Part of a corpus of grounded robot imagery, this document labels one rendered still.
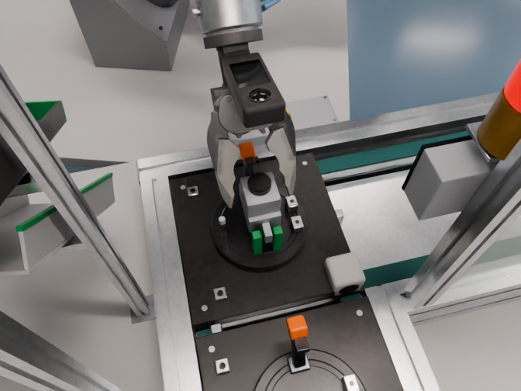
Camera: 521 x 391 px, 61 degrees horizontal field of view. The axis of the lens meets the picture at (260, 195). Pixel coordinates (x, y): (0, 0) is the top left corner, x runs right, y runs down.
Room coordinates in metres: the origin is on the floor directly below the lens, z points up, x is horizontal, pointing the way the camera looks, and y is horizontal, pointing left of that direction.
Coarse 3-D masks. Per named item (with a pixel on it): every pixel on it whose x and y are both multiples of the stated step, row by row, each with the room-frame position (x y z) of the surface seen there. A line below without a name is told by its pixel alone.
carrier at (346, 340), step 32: (320, 320) 0.18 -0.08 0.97; (352, 320) 0.18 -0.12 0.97; (224, 352) 0.14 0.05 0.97; (256, 352) 0.14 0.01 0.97; (288, 352) 0.13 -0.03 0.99; (320, 352) 0.13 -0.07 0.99; (352, 352) 0.14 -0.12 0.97; (384, 352) 0.14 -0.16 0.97; (224, 384) 0.10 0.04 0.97; (256, 384) 0.10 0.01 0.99; (288, 384) 0.10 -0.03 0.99; (320, 384) 0.10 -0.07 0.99; (352, 384) 0.09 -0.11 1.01; (384, 384) 0.10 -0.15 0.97
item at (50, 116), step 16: (32, 112) 0.33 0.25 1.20; (48, 112) 0.31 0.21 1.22; (64, 112) 0.34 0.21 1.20; (48, 128) 0.29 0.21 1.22; (0, 144) 0.22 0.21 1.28; (0, 160) 0.21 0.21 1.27; (16, 160) 0.23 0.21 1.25; (0, 176) 0.20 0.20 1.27; (16, 176) 0.22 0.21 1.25; (0, 192) 0.19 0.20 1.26
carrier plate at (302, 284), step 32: (192, 192) 0.38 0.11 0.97; (320, 192) 0.38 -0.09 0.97; (192, 224) 0.32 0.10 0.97; (320, 224) 0.32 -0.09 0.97; (192, 256) 0.27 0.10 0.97; (320, 256) 0.27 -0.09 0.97; (192, 288) 0.22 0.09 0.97; (256, 288) 0.22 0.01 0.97; (288, 288) 0.22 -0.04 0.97; (320, 288) 0.22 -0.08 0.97; (192, 320) 0.18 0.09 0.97; (224, 320) 0.18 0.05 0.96
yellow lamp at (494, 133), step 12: (504, 96) 0.25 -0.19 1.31; (492, 108) 0.25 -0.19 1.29; (504, 108) 0.24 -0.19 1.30; (492, 120) 0.24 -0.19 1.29; (504, 120) 0.23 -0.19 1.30; (516, 120) 0.23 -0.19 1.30; (480, 132) 0.25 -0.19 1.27; (492, 132) 0.24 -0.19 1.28; (504, 132) 0.23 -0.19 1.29; (516, 132) 0.23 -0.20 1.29; (492, 144) 0.23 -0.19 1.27; (504, 144) 0.23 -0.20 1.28; (504, 156) 0.22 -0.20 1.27
